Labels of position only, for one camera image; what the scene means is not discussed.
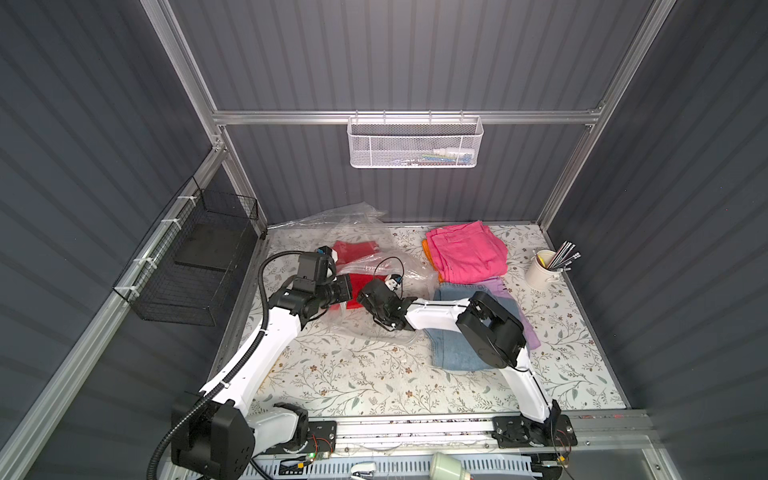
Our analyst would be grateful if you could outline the clear plastic vacuum bag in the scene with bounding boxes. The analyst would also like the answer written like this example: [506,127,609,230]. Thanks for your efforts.
[274,203,438,345]

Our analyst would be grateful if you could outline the blue grey cloth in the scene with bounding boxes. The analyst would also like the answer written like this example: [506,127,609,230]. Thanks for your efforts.
[426,283,501,372]

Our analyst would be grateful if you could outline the orange trousers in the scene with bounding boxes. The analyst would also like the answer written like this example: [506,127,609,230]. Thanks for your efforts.
[421,239,444,283]

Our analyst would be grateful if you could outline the pink cloth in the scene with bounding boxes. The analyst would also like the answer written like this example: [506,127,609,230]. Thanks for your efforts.
[425,221,508,284]

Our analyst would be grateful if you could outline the purple cloth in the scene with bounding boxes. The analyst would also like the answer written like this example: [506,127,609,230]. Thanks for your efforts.
[478,277,541,350]

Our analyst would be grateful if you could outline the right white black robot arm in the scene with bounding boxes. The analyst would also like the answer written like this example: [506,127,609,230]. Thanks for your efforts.
[357,279,560,425]

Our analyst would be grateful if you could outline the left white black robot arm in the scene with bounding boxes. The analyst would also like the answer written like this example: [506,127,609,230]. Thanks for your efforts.
[147,246,352,479]

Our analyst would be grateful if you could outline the folded red cloth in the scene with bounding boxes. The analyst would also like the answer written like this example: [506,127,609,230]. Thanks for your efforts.
[332,240,386,310]

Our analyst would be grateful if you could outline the floral table mat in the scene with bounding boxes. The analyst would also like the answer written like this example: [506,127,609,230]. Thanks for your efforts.
[250,225,626,417]

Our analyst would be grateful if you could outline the white pen cup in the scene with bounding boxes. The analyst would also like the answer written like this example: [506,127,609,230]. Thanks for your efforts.
[524,249,561,291]

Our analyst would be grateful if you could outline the items in white basket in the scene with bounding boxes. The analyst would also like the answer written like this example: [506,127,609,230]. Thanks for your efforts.
[382,148,477,167]

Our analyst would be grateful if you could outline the pale green lamp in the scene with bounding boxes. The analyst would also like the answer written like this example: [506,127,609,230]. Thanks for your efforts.
[429,452,472,480]

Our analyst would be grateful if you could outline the bundle of pens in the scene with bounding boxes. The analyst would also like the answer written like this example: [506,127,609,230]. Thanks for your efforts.
[547,241,579,271]

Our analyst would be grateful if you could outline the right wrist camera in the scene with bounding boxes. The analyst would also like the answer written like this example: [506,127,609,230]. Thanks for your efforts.
[385,274,403,296]

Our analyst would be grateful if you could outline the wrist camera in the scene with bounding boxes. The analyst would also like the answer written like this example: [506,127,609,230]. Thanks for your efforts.
[385,274,403,296]
[317,246,338,263]

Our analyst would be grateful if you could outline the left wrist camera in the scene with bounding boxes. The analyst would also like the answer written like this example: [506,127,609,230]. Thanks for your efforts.
[317,246,338,263]

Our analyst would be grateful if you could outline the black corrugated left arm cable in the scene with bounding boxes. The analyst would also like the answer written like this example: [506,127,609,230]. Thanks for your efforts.
[145,250,307,480]

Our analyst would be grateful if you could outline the black wire mesh basket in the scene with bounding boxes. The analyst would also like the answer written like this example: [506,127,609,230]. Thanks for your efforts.
[113,181,259,327]

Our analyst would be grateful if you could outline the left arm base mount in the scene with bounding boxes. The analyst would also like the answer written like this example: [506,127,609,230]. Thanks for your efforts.
[259,421,338,455]

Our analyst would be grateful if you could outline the white wire mesh basket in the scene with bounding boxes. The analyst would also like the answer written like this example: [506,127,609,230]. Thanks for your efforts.
[346,114,484,169]

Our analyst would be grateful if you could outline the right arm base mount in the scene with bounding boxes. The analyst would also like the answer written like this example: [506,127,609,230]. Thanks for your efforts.
[491,412,579,449]

